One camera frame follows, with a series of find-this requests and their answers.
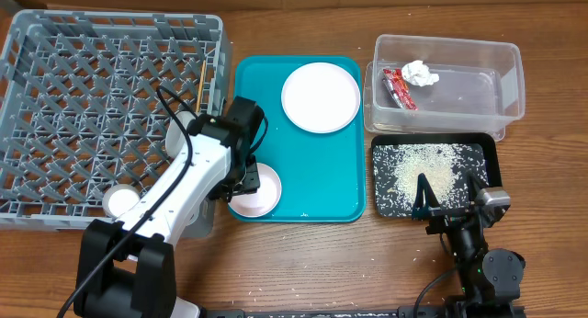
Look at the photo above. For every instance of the large white plate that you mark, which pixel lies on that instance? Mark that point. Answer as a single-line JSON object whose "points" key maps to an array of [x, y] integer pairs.
{"points": [[320, 97]]}

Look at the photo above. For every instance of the grey-green bowl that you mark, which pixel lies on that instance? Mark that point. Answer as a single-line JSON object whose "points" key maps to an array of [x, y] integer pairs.
{"points": [[175, 141]]}

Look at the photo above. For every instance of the teal plastic tray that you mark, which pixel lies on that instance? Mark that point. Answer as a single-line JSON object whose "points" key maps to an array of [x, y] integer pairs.
{"points": [[323, 176]]}

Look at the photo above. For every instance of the black plastic tray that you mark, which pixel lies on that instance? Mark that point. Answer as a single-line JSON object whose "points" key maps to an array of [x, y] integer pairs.
{"points": [[486, 142]]}

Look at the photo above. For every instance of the small pink plate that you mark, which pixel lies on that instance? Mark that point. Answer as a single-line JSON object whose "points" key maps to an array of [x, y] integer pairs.
{"points": [[264, 199]]}

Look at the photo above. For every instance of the clear plastic bin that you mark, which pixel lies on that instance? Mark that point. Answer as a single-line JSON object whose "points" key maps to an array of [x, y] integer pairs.
{"points": [[481, 88]]}

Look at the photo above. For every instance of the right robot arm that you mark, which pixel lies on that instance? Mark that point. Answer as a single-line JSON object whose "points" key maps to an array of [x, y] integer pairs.
{"points": [[490, 279]]}

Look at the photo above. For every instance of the red snack wrapper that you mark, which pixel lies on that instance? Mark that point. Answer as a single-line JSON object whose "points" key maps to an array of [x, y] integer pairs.
{"points": [[398, 88]]}

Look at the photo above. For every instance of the crumpled white tissue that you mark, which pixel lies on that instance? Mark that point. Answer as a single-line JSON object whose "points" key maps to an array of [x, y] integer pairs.
{"points": [[417, 73]]}

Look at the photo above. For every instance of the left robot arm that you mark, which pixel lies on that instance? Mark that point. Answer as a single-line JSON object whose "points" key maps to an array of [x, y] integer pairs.
{"points": [[127, 266]]}

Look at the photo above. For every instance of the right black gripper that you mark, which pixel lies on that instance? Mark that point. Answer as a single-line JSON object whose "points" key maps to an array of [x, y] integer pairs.
{"points": [[423, 210]]}

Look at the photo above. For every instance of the grey plastic dish rack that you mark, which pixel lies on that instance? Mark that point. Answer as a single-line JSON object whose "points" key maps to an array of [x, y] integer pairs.
{"points": [[85, 98]]}

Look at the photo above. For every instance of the pile of rice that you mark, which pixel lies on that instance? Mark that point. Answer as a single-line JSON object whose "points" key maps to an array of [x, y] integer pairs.
{"points": [[446, 166]]}

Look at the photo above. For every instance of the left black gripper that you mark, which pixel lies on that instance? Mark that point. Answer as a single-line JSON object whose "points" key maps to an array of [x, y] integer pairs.
{"points": [[245, 185]]}

